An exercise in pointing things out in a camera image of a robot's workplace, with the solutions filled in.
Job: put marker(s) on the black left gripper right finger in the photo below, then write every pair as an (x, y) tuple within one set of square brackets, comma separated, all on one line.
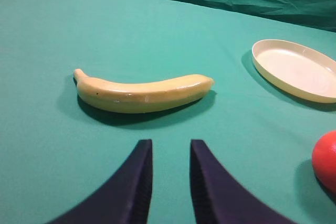
[(218, 197)]

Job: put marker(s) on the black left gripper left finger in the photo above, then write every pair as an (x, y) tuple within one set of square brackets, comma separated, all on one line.
[(124, 198)]

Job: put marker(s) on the yellow plate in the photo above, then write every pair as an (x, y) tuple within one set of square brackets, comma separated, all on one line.
[(296, 69)]

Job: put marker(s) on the yellow banana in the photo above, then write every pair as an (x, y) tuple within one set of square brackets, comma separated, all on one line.
[(134, 98)]

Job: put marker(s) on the orange tangerine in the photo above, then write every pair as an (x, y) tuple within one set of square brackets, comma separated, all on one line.
[(323, 160)]

